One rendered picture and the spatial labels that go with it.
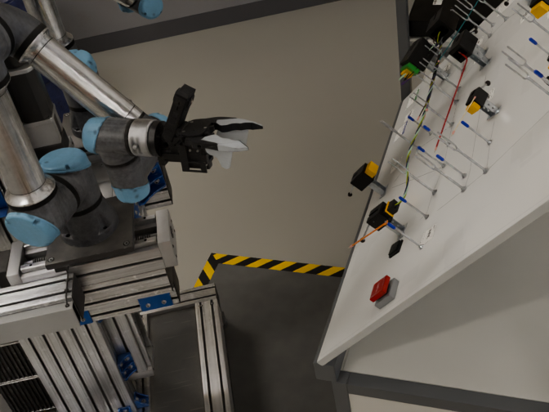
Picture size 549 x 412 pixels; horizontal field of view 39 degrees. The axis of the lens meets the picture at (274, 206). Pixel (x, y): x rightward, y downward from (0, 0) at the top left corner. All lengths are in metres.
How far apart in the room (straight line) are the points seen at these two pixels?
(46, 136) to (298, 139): 2.27
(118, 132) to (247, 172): 2.51
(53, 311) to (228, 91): 2.96
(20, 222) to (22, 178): 0.11
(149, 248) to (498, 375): 0.92
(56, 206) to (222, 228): 1.98
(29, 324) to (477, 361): 1.12
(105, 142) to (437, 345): 1.00
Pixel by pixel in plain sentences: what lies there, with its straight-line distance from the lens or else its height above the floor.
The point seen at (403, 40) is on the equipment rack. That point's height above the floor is 1.08.
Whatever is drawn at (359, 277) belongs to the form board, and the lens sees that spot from 2.02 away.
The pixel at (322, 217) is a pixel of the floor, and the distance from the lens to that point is 3.65.
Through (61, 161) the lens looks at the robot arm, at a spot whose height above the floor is 1.39.
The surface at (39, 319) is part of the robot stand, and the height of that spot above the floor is 1.06.
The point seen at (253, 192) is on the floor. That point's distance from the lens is 3.87.
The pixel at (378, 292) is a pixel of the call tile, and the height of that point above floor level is 1.11.
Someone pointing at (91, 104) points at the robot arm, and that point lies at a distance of 1.69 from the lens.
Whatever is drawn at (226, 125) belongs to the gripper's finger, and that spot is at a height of 1.58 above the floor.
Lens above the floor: 2.38
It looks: 39 degrees down
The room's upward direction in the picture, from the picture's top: 11 degrees counter-clockwise
